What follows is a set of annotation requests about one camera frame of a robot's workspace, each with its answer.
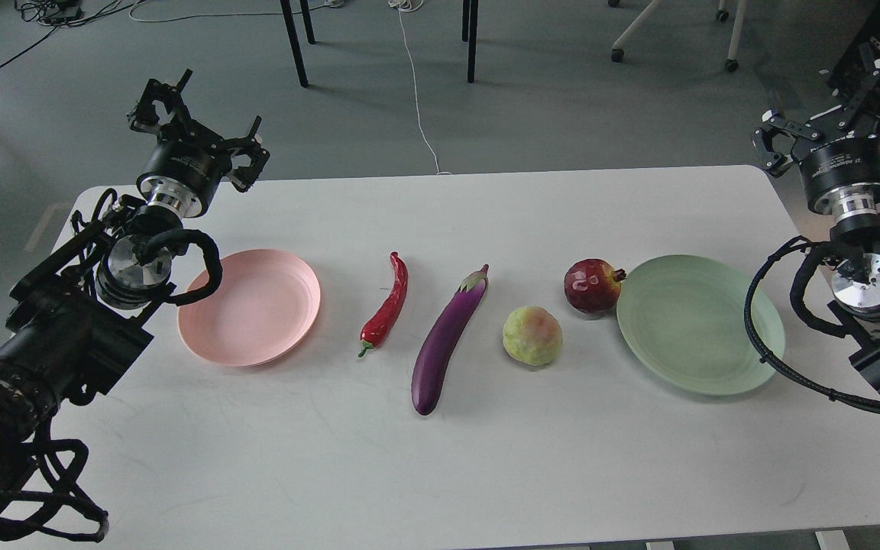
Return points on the red pomegranate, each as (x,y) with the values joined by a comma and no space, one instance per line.
(593,287)

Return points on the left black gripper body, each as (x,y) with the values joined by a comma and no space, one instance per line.
(184,172)

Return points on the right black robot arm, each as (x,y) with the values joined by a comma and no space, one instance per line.
(836,289)

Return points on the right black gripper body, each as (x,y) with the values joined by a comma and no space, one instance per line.
(842,165)

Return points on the green pink peach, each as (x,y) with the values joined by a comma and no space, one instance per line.
(532,336)

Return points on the green plate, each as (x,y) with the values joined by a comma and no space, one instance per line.
(683,317)

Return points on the white chair base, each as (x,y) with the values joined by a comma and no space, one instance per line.
(734,12)

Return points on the purple eggplant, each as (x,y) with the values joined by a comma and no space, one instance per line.
(433,359)

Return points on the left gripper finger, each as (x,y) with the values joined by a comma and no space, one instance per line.
(241,160)
(162,112)

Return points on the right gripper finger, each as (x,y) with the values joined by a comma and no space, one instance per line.
(856,85)
(781,142)

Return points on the black table leg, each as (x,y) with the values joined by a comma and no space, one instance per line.
(469,25)
(289,20)

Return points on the pink plate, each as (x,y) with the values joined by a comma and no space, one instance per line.
(265,306)

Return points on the red chili pepper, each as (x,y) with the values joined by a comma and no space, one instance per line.
(376,330)

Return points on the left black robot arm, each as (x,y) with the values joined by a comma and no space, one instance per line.
(78,321)

